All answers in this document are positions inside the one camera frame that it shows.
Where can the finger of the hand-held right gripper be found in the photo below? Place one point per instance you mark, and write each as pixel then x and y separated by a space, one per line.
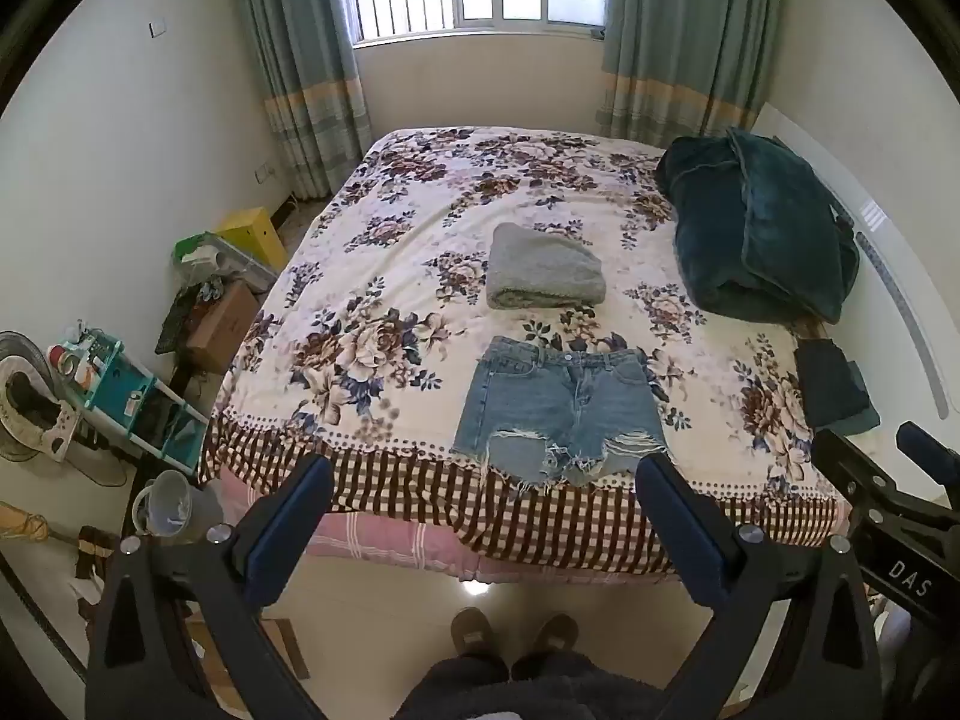
pixel 934 450
pixel 851 461

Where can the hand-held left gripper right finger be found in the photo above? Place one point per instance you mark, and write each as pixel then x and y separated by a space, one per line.
pixel 679 532

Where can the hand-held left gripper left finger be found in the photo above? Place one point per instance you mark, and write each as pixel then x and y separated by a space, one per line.
pixel 289 532

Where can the blue denim short pants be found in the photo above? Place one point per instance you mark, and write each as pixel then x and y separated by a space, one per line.
pixel 559 405

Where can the dark folded clothes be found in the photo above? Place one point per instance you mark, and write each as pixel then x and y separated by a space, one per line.
pixel 829 382

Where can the flat cardboard sheet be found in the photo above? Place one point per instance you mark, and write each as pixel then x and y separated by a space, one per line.
pixel 281 641

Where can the grey bucket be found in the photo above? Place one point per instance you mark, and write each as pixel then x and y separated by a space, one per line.
pixel 172 506

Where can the brown slipper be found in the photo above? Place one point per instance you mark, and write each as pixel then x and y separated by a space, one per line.
pixel 476 637
pixel 547 645

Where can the white headboard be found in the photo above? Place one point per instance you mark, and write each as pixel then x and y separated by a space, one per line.
pixel 892 255

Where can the brown cardboard box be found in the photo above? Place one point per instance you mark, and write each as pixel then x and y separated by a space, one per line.
pixel 225 322

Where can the person's dark fuzzy trouser legs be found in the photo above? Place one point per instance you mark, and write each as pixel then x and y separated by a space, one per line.
pixel 525 694

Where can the teal shelf rack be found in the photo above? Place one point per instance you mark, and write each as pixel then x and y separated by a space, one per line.
pixel 124 382

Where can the dark green folded blanket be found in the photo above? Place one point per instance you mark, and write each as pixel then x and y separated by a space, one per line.
pixel 757 232

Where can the clear box with green lid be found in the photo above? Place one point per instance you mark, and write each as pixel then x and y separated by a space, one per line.
pixel 217 259

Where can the white floor fan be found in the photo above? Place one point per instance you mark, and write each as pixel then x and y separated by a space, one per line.
pixel 30 405

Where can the bed with floral sheet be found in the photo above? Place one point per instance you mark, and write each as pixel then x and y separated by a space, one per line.
pixel 420 270

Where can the grey folded knit cloth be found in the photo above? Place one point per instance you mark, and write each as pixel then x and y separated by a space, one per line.
pixel 544 270

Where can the yellow box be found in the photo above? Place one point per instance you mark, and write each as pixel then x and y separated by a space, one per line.
pixel 251 232

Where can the teal curtain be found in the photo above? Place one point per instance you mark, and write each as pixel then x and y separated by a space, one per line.
pixel 307 67
pixel 679 37

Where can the white wall outlet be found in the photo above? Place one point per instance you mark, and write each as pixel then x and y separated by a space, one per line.
pixel 263 172

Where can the white wall switch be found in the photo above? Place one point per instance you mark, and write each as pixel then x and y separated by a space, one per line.
pixel 157 28

